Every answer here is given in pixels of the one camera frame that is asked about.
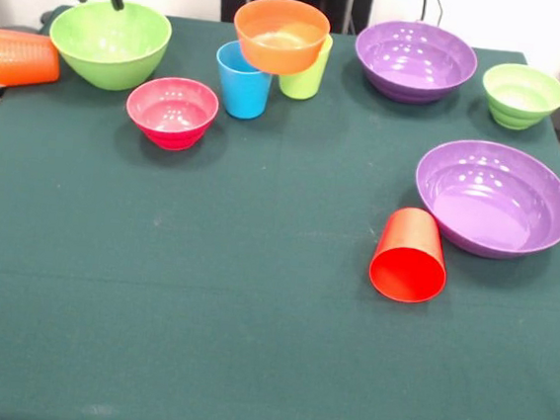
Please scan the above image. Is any large green bowl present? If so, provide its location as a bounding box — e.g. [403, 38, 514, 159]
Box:
[44, 0, 176, 97]

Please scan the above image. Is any orange cup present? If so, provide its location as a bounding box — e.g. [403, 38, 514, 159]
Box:
[0, 28, 65, 95]

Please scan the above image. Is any orange bowl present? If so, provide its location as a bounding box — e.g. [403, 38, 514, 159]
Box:
[229, 0, 334, 80]

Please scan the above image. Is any red cup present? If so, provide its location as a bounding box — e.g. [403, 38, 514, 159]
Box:
[365, 204, 454, 307]

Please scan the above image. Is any pink bowl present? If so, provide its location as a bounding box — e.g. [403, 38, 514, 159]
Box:
[121, 72, 223, 156]

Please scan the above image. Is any blue cup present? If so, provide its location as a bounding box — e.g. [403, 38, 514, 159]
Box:
[209, 39, 276, 123]

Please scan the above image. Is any yellow-green cup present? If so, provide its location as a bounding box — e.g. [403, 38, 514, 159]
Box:
[275, 29, 335, 104]

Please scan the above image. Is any purple bowl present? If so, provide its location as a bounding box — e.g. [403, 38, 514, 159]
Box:
[408, 134, 560, 266]
[350, 16, 482, 111]

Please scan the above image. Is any dark green tablecloth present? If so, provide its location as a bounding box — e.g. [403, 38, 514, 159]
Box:
[0, 0, 560, 420]

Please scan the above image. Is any small green bowl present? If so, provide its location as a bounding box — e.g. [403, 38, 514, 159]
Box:
[478, 60, 560, 134]

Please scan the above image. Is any black cable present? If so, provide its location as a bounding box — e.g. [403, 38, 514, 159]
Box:
[419, 0, 448, 29]

